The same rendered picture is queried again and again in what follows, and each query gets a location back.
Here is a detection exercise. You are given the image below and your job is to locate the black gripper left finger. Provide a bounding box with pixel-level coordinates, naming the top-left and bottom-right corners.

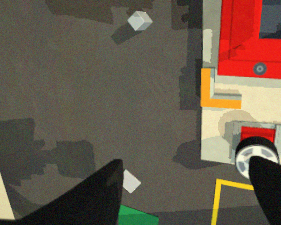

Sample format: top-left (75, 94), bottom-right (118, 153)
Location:
top-left (0, 159), bottom-right (124, 225)

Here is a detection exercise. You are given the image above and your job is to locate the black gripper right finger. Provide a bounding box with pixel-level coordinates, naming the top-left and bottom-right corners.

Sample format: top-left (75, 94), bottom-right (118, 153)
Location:
top-left (248, 156), bottom-right (281, 225)

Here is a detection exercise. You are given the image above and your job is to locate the white and black wheel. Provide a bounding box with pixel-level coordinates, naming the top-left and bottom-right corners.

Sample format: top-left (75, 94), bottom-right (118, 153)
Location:
top-left (235, 136), bottom-right (280, 181)

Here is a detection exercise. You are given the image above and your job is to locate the yellow rectangular outline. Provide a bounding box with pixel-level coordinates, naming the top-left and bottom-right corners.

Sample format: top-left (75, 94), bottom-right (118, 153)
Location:
top-left (211, 179), bottom-right (254, 225)

